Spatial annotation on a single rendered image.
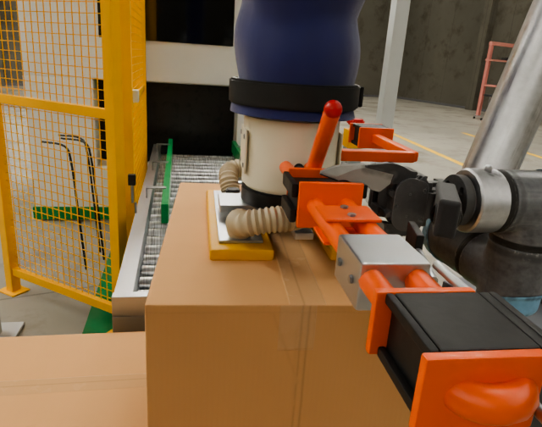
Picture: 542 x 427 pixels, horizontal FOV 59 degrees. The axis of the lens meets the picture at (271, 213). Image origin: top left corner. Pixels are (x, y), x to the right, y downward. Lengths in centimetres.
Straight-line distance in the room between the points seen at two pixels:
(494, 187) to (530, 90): 22
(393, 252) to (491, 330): 14
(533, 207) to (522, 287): 12
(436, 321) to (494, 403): 6
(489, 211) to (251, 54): 41
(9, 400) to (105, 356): 22
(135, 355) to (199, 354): 60
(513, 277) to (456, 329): 47
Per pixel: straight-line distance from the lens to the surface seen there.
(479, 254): 81
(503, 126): 86
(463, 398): 29
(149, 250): 183
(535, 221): 75
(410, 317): 31
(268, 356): 66
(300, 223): 60
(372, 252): 43
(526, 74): 87
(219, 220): 84
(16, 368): 126
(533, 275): 78
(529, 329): 34
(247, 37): 79
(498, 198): 70
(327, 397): 72
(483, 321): 33
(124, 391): 114
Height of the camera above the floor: 124
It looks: 18 degrees down
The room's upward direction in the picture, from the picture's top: 4 degrees clockwise
